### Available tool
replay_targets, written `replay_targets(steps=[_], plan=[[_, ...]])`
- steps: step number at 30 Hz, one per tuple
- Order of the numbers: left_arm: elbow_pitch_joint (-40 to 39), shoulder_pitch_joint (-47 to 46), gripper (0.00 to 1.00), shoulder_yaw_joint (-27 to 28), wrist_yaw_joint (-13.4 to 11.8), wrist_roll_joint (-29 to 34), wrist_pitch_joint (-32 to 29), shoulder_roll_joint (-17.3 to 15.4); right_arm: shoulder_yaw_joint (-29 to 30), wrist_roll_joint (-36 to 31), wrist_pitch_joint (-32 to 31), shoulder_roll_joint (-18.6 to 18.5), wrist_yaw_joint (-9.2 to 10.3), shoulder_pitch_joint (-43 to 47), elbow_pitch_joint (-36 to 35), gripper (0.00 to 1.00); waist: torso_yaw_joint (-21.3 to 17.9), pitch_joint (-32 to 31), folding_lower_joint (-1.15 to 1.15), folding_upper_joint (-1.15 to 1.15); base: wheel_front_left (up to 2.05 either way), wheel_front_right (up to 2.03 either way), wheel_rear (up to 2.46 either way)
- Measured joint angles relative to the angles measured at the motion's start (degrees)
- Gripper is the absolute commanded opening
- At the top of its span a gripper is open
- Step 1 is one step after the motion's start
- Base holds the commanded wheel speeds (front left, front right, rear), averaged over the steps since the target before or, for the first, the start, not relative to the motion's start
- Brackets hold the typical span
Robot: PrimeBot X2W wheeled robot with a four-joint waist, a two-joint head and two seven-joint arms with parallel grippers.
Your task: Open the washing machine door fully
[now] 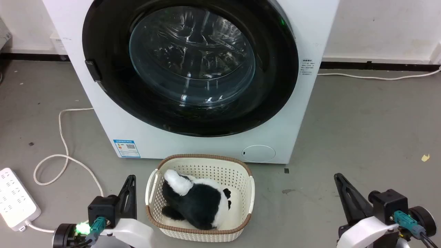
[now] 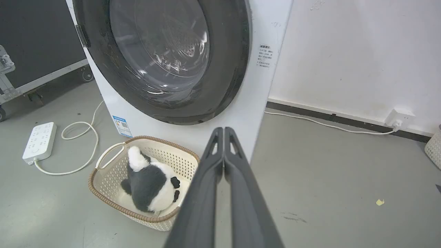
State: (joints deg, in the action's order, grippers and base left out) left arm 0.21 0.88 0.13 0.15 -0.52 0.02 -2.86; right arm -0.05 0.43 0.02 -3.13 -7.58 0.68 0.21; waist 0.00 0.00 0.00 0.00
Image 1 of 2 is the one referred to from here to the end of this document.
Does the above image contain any teal-plug right camera cable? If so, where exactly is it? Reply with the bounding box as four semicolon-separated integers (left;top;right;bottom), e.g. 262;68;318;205
393;210;441;248

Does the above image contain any teal-plug camera cable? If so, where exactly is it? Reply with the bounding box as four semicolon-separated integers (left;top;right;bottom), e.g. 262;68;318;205
393;210;441;248
84;216;108;246

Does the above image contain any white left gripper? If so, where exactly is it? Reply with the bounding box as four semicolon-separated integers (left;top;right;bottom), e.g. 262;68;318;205
53;175;154;248

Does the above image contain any black and white plush toy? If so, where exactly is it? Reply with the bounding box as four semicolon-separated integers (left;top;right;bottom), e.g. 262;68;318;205
162;169;232;231

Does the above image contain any white front-load washing machine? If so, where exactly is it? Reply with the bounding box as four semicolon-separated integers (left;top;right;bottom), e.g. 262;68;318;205
41;0;340;164

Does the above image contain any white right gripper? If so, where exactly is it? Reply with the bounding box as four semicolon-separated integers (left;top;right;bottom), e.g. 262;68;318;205
334;173;437;248

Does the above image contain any blue energy label sticker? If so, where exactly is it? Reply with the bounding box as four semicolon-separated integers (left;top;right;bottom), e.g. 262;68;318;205
113;139;141;158

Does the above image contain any small white text sticker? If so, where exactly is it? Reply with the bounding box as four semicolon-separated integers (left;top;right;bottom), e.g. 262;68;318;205
299;58;317;76

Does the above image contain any black baseboard strip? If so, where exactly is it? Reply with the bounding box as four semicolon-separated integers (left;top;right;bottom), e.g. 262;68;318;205
0;52;441;72

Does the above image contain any white power strip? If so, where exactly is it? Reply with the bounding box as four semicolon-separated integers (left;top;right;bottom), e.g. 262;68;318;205
0;167;41;232

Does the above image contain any thin white floor cable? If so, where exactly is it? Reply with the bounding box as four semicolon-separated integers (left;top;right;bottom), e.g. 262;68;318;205
317;67;441;81

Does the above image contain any long white power cable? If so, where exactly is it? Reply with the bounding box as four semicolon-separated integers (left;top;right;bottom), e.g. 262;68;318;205
21;107;105;234

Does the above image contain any round white filter cover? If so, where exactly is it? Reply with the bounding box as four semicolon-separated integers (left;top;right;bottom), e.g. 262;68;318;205
241;145;276;163

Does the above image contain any cream perforated laundry basket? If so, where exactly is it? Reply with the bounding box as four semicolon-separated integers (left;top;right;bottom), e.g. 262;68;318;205
145;154;256;243

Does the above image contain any round black glass washer door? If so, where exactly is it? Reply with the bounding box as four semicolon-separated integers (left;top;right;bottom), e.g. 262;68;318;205
82;0;299;137

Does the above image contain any teal-plug left camera cable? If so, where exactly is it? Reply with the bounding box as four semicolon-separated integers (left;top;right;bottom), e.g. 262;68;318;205
84;216;108;246

